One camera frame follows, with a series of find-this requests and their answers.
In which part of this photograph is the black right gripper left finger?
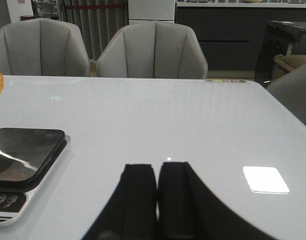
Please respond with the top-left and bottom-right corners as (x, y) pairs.
(82, 164), (157, 240)

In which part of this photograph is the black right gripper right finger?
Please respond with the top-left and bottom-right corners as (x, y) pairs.
(158, 162), (272, 240)

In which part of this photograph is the black silver kitchen scale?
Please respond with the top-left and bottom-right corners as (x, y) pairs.
(0, 127), (71, 226)

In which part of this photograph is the grey chair at right edge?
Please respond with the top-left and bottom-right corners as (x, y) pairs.
(266, 63), (306, 125)

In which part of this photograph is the right grey upholstered chair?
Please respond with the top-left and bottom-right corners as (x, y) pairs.
(96, 21), (208, 80)

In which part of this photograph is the grey upholstered chair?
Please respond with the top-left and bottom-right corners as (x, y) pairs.
(0, 18), (90, 77)
(96, 21), (208, 80)

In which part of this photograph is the tan cushion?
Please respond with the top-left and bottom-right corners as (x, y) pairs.
(272, 54), (306, 78)

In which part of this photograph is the dark grey counter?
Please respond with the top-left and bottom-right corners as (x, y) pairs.
(175, 1), (306, 71)

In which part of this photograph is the left grey upholstered chair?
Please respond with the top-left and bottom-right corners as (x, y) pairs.
(0, 18), (90, 77)

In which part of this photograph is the white cabinet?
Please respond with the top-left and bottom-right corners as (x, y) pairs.
(128, 0), (176, 25)

